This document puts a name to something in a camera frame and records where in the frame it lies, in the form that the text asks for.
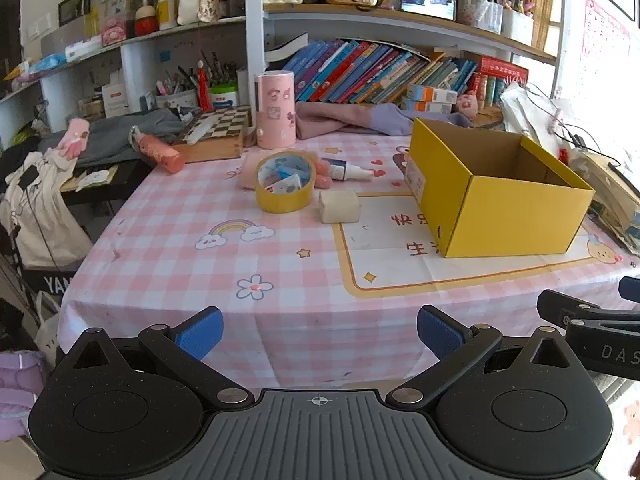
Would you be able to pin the small pink box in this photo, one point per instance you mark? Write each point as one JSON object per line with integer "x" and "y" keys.
{"x": 114, "y": 35}

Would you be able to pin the clear pen holder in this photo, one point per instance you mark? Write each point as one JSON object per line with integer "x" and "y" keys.
{"x": 480, "y": 15}

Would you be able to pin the wooden chessboard box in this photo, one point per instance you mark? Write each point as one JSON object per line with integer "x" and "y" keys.
{"x": 220, "y": 152}

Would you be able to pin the orange white carton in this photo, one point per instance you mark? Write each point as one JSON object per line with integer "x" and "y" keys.
{"x": 430, "y": 107}
{"x": 430, "y": 94}

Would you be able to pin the black power adapter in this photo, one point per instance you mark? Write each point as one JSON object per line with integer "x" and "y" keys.
{"x": 577, "y": 140}

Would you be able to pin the pink wall poster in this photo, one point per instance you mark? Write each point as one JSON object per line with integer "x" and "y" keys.
{"x": 605, "y": 50}

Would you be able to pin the pink glove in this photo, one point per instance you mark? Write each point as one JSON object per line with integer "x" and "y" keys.
{"x": 72, "y": 140}

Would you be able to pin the pile of papers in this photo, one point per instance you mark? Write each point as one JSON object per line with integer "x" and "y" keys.
{"x": 525, "y": 115}

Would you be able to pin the pink and lilac garment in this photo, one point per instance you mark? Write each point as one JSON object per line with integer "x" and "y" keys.
{"x": 350, "y": 117}

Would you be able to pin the black low table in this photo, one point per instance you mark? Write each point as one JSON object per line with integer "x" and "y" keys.
{"x": 125, "y": 175}

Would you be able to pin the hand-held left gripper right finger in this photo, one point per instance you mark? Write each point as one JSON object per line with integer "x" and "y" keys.
{"x": 440, "y": 332}

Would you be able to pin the pink tube bottle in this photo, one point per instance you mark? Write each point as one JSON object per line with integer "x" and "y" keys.
{"x": 160, "y": 155}

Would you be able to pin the lilac bag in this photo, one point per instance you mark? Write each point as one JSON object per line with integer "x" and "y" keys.
{"x": 20, "y": 375}

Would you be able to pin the white flat stick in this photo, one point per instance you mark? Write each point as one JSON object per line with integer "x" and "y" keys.
{"x": 205, "y": 126}

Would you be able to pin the desktop with pink checked tablecloth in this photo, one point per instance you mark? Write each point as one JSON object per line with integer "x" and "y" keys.
{"x": 200, "y": 260}

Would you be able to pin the white storage bin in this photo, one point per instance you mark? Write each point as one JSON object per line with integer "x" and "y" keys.
{"x": 517, "y": 27}

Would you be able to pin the small black picture frame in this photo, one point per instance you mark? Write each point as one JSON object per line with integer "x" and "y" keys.
{"x": 70, "y": 10}

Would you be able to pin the white carton red label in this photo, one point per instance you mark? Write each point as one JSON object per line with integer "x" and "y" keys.
{"x": 116, "y": 102}

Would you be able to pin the stack of papers and cardboard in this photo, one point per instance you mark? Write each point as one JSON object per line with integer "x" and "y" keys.
{"x": 610, "y": 195}

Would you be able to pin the white cup of pens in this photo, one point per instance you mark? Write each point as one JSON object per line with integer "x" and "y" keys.
{"x": 182, "y": 99}

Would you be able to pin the row of colourful books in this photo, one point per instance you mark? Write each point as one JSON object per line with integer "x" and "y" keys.
{"x": 350, "y": 70}

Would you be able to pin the grey cloth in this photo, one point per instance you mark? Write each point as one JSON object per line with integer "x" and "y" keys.
{"x": 110, "y": 135}

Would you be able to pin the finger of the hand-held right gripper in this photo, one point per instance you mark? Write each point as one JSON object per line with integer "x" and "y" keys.
{"x": 555, "y": 305}
{"x": 631, "y": 289}

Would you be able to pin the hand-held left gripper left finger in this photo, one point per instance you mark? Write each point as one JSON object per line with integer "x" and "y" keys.
{"x": 200, "y": 332}

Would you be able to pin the red round doll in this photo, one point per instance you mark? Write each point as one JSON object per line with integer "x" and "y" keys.
{"x": 145, "y": 22}

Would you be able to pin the smartphone showing picture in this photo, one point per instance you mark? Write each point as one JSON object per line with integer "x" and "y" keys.
{"x": 427, "y": 5}

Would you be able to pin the white garment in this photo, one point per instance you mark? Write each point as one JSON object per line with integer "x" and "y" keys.
{"x": 35, "y": 220}

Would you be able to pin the yellow tape roll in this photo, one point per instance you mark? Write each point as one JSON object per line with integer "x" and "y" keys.
{"x": 280, "y": 202}

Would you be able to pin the blue plastic packet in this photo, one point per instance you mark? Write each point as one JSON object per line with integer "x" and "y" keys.
{"x": 285, "y": 166}

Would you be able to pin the white wooden bookshelf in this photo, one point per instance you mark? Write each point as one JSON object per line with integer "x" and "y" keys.
{"x": 255, "y": 35}

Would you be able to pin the white jar green lid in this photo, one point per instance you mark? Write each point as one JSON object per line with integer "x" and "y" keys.
{"x": 224, "y": 99}

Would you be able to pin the red slim bottle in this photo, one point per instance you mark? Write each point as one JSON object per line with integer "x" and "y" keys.
{"x": 205, "y": 90}

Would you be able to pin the pink cylinder container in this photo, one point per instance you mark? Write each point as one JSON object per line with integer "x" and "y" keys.
{"x": 275, "y": 110}

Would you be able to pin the white yellow bottle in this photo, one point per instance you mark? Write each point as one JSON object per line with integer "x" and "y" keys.
{"x": 166, "y": 10}

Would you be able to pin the pink plush toy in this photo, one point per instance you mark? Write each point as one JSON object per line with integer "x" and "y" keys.
{"x": 466, "y": 102}

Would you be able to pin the cream white block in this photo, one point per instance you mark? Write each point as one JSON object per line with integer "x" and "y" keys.
{"x": 340, "y": 207}

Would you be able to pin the yellow cardboard box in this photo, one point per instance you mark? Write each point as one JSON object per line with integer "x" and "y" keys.
{"x": 500, "y": 215}

